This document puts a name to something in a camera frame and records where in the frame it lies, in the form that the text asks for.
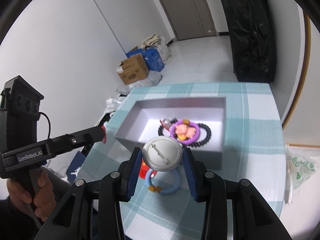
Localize white round pin badge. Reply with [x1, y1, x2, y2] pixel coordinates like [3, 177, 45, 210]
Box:
[142, 136, 183, 172]

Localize purple ring pig charm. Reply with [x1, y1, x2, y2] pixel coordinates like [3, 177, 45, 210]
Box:
[170, 119, 201, 146]

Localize black beaded bracelet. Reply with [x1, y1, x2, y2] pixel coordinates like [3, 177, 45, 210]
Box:
[157, 121, 176, 138]
[188, 122, 212, 148]

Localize person's left hand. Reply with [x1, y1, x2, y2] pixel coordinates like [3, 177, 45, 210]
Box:
[6, 167, 58, 222]

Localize red flag pin badge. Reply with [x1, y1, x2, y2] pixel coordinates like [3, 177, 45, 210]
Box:
[139, 161, 157, 179]

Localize grey open cardboard box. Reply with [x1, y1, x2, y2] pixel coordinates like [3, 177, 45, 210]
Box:
[115, 96, 226, 170]

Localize blue jordan shoe box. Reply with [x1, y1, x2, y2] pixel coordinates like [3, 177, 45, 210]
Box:
[66, 151, 86, 184]

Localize teal plaid tablecloth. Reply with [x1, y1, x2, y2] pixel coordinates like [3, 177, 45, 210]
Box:
[78, 82, 286, 239]

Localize grey plastic mailer bag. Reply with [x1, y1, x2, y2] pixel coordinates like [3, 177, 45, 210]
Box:
[116, 70, 163, 96]

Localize brown cardboard box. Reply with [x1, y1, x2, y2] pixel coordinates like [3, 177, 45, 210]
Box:
[116, 54, 149, 85]

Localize blue cardboard box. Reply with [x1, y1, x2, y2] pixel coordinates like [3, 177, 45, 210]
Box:
[126, 48, 164, 72]

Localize white green plastic bag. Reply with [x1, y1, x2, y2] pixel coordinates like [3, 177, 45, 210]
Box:
[284, 144, 319, 204]

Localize white wardrobe gold trim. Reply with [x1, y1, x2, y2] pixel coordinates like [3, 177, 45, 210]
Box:
[283, 12, 319, 148]

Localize white canvas tote bag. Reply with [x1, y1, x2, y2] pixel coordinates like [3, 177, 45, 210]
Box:
[140, 34, 172, 64]

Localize black backpack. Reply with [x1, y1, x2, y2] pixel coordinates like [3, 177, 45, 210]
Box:
[225, 0, 277, 83]

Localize grey room door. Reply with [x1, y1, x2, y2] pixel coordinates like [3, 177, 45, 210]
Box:
[159, 0, 218, 41]

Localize light blue ring bracelet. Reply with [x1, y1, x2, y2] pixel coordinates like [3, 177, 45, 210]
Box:
[145, 167, 182, 196]

